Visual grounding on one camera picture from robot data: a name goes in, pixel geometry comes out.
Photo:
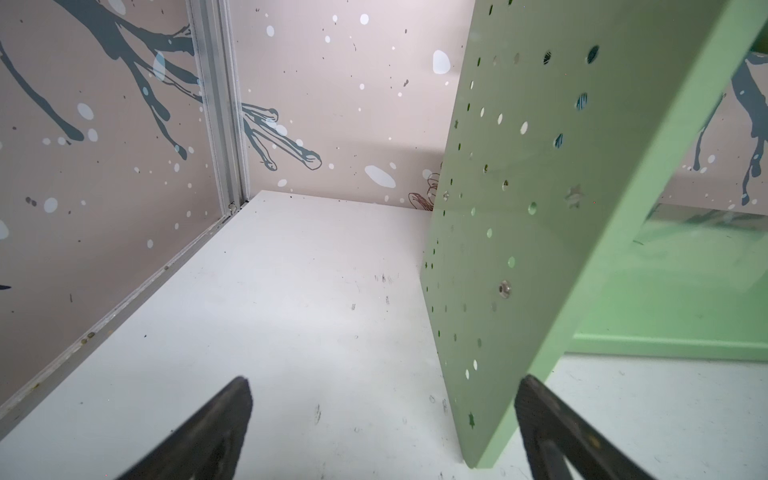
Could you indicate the green wooden shelf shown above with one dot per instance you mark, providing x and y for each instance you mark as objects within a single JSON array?
[{"x": 603, "y": 191}]

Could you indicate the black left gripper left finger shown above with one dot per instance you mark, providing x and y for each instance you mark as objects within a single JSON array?
[{"x": 208, "y": 445}]

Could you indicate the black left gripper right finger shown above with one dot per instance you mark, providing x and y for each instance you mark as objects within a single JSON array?
[{"x": 556, "y": 438}]

